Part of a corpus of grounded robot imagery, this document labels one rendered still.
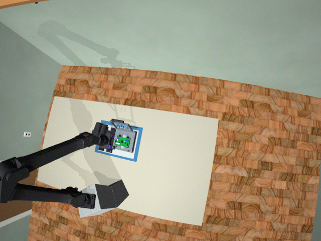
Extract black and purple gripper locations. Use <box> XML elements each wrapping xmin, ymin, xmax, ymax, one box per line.
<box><xmin>99</xmin><ymin>133</ymin><xmax>113</xmax><ymax>149</ymax></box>

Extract green circuit board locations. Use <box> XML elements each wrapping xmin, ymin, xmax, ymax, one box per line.
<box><xmin>116</xmin><ymin>137</ymin><xmax>130</xmax><ymax>147</ymax></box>

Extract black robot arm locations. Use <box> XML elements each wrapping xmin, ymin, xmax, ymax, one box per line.
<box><xmin>0</xmin><ymin>122</ymin><xmax>108</xmax><ymax>209</ymax></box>

